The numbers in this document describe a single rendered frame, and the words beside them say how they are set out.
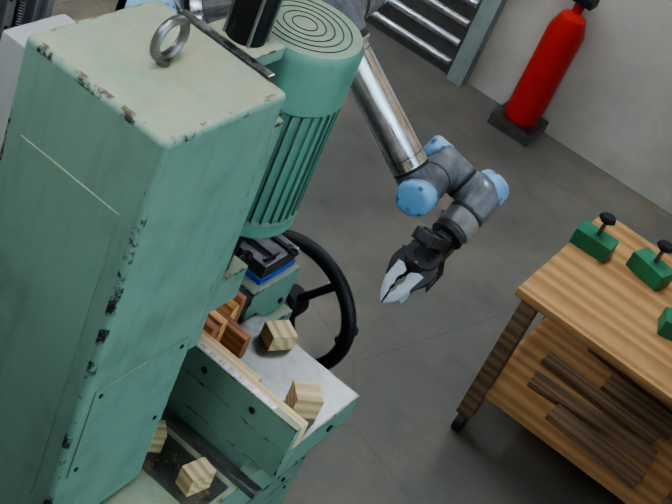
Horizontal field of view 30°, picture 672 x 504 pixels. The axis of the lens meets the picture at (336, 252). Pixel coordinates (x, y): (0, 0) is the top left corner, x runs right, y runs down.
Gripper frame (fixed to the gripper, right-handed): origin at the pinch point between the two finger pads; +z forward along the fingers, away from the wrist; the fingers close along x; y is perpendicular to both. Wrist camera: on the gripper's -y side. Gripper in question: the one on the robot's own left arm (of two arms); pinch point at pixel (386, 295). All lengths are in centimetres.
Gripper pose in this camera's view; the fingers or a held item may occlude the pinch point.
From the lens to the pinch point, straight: 240.2
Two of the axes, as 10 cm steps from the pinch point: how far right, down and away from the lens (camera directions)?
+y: 0.0, 4.7, 8.8
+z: -6.6, 6.7, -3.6
